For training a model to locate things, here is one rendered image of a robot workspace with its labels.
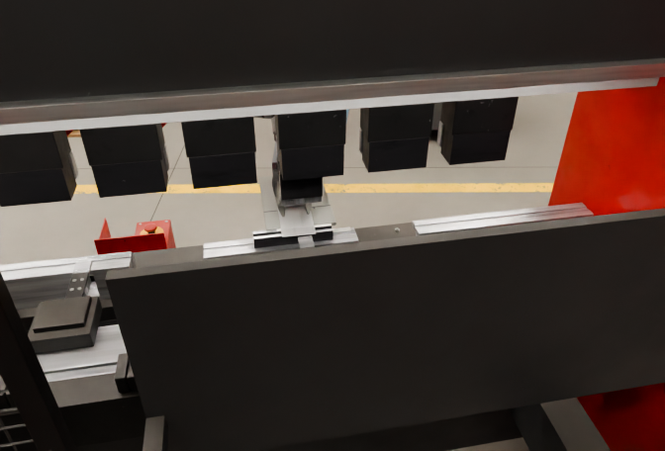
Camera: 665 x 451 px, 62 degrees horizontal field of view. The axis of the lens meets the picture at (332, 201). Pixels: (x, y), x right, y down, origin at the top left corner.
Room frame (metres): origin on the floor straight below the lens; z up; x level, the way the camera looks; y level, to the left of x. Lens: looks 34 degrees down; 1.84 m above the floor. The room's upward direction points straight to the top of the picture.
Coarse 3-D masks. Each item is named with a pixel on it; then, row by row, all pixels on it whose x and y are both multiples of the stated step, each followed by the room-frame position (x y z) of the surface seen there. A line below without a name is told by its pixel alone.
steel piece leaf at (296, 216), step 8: (288, 208) 1.23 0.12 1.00; (296, 208) 1.23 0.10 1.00; (304, 208) 1.23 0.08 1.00; (280, 216) 1.19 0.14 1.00; (288, 216) 1.19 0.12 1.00; (296, 216) 1.19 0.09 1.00; (304, 216) 1.19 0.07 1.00; (280, 224) 1.16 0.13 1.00; (288, 224) 1.16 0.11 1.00; (296, 224) 1.16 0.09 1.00; (304, 224) 1.16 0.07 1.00; (312, 224) 1.16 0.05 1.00
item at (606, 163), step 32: (608, 96) 1.40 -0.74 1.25; (640, 96) 1.29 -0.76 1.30; (576, 128) 1.50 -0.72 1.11; (608, 128) 1.37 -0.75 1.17; (640, 128) 1.26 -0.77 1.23; (576, 160) 1.46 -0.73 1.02; (608, 160) 1.33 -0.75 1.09; (640, 160) 1.22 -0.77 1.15; (576, 192) 1.42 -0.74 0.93; (608, 192) 1.29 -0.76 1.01; (640, 192) 1.19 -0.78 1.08; (608, 416) 1.01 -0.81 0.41; (640, 416) 0.93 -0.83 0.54; (640, 448) 0.89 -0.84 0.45
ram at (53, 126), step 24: (408, 96) 1.14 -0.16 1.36; (432, 96) 1.15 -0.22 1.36; (456, 96) 1.16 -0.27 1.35; (480, 96) 1.17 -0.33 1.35; (504, 96) 1.18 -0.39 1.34; (72, 120) 1.01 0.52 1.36; (96, 120) 1.02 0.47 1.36; (120, 120) 1.03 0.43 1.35; (144, 120) 1.04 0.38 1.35; (168, 120) 1.05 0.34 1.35; (192, 120) 1.05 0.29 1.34
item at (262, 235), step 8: (256, 232) 1.12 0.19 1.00; (264, 232) 1.12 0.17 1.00; (272, 232) 1.13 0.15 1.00; (280, 232) 1.13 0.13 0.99; (320, 232) 1.13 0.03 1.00; (328, 232) 1.13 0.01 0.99; (256, 240) 1.10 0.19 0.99; (264, 240) 1.10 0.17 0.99; (272, 240) 1.11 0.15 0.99; (280, 240) 1.11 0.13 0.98; (288, 240) 1.11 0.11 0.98; (296, 240) 1.12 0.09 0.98; (320, 240) 1.13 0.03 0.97
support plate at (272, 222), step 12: (264, 180) 1.37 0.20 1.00; (264, 192) 1.31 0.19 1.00; (324, 192) 1.31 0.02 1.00; (264, 204) 1.25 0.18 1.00; (276, 204) 1.25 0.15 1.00; (312, 204) 1.25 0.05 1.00; (324, 204) 1.25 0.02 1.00; (264, 216) 1.20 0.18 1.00; (276, 216) 1.20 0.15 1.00; (312, 216) 1.20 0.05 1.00; (324, 216) 1.20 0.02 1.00; (276, 228) 1.14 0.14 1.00
